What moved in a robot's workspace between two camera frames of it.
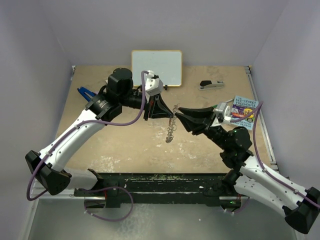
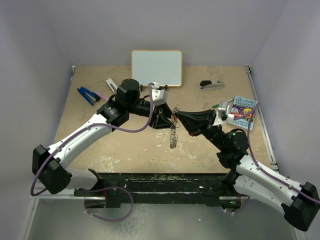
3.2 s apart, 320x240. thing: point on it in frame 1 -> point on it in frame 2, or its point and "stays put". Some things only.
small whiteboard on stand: x=166 y=64 stays put
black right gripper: x=196 y=125 stays put
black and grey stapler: x=208 y=84 stays put
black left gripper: x=158 y=110 -> x=161 y=121
